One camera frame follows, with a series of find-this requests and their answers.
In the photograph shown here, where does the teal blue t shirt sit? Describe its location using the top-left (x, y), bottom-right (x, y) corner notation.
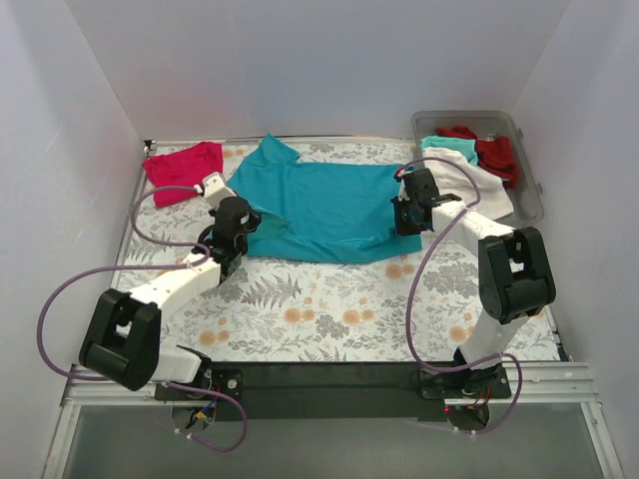
top-left (228, 135), bottom-right (422, 263)

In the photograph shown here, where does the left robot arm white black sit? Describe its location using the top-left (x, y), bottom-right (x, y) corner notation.
top-left (79, 197), bottom-right (261, 399)

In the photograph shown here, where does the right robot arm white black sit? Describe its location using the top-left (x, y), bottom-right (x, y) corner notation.
top-left (391, 166), bottom-right (556, 397)

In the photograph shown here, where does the white t shirt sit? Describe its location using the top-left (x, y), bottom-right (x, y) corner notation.
top-left (422, 147), bottom-right (514, 221)

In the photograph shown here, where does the light mint t shirt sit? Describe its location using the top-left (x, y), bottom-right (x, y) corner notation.
top-left (419, 136), bottom-right (478, 167)

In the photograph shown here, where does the folded pink t shirt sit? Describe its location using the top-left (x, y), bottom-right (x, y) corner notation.
top-left (143, 142), bottom-right (224, 189)

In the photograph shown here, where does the dark red t shirt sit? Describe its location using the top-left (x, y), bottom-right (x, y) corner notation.
top-left (435, 126), bottom-right (519, 190)

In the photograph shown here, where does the floral patterned table mat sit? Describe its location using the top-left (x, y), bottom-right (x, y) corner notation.
top-left (118, 140), bottom-right (559, 361)

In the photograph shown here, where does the clear plastic bin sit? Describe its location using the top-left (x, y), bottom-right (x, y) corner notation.
top-left (411, 111), bottom-right (544, 228)

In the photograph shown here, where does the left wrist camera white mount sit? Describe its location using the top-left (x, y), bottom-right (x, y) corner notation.
top-left (194, 173), bottom-right (237, 210)

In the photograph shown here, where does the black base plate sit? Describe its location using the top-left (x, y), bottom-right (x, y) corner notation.
top-left (154, 362), bottom-right (516, 429)

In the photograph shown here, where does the aluminium frame rail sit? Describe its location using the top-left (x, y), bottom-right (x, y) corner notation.
top-left (44, 362), bottom-right (623, 478)

